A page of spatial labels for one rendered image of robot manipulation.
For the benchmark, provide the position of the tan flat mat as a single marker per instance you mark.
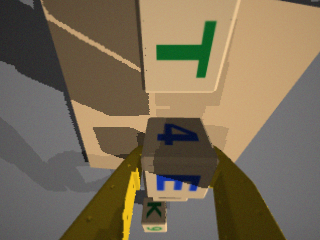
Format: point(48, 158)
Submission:
point(272, 44)

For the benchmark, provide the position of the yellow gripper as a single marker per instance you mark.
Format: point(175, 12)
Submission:
point(241, 212)

